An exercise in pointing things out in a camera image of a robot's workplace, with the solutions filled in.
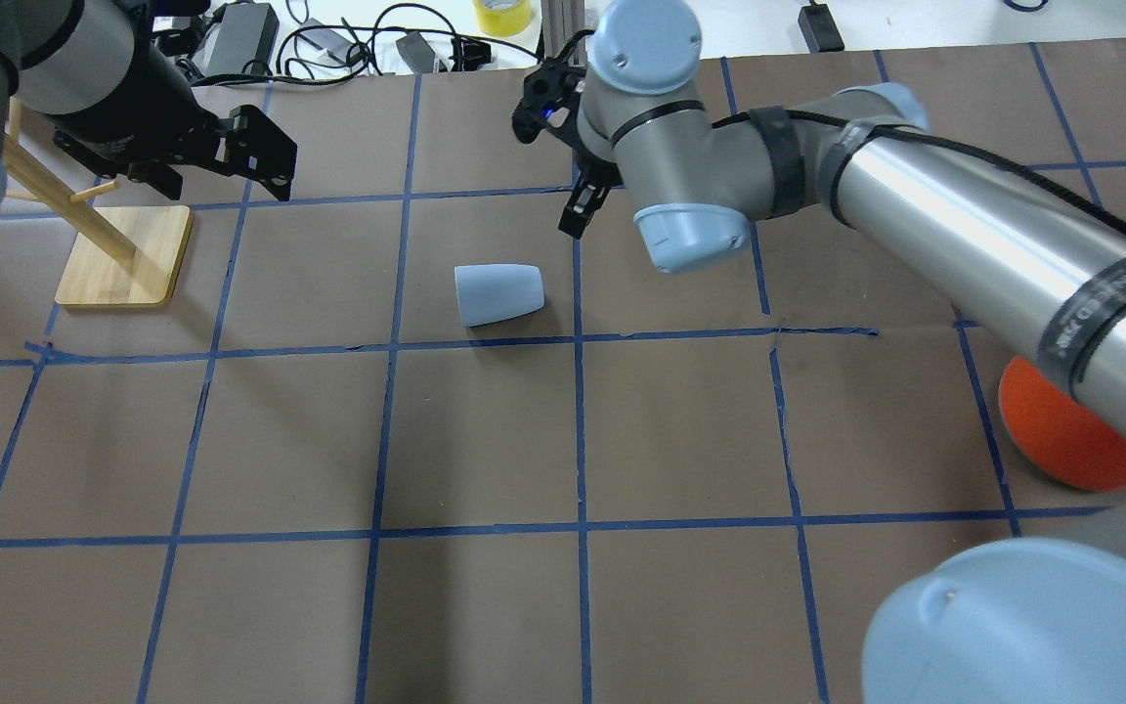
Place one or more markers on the small black adapter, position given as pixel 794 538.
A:
pixel 819 29

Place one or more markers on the black power brick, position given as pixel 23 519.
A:
pixel 244 38

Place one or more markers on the wooden mug tree stand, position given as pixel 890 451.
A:
pixel 123 256

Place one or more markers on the pale blue cup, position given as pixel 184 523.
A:
pixel 491 293

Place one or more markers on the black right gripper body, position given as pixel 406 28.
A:
pixel 584 200

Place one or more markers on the aluminium frame post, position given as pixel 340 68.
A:
pixel 561 19

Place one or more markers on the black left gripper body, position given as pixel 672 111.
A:
pixel 138 106

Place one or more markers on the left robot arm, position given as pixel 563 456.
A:
pixel 33 31

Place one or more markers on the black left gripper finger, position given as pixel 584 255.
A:
pixel 255 148

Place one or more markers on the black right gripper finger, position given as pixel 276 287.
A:
pixel 587 197

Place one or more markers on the yellow tape roll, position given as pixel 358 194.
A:
pixel 502 18

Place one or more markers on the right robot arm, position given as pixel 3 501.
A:
pixel 1022 620

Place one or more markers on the orange can with silver lid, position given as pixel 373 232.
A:
pixel 1063 439

